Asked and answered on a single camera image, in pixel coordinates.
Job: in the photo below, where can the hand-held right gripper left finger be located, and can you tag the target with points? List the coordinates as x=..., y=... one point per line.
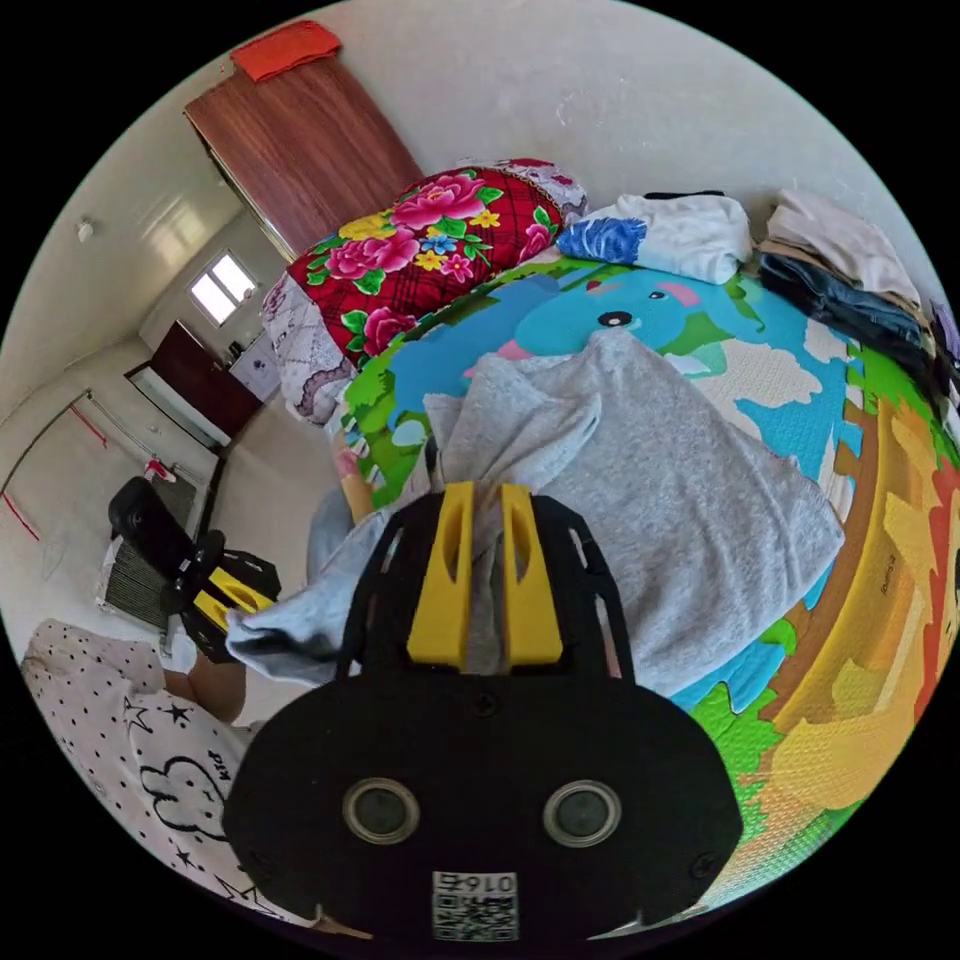
x=442, y=585

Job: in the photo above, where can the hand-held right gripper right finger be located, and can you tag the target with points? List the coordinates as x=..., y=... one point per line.
x=531, y=592

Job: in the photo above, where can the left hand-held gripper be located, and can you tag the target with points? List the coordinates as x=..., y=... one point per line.
x=193, y=626

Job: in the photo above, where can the gray short sleeve shirt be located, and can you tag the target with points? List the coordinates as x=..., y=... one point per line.
x=675, y=487

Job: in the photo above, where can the person's left hand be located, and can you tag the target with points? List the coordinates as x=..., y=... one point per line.
x=214, y=690

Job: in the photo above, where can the gray radiator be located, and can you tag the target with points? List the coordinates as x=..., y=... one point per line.
x=131, y=581

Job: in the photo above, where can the person's body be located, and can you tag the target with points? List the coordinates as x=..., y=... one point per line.
x=105, y=720

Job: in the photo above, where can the dark brown cabinet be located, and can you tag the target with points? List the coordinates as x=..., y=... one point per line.
x=199, y=386

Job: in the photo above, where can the small white cupboard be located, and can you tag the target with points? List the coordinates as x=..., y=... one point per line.
x=256, y=371

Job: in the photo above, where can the bed with animal print mat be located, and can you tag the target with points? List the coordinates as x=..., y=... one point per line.
x=825, y=675

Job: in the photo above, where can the window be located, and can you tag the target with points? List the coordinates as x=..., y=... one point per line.
x=221, y=289

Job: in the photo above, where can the red floral rolled quilt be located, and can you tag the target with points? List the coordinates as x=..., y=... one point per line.
x=420, y=255

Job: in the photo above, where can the white and blue pile of clothes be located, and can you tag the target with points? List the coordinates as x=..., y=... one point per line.
x=675, y=240

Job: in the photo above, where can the dark and beige pile of clothes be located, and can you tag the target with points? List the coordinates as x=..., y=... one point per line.
x=847, y=285

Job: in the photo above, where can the brown wooden cupboard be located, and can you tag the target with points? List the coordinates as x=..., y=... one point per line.
x=307, y=157

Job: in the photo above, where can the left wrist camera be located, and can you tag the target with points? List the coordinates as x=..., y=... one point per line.
x=142, y=521

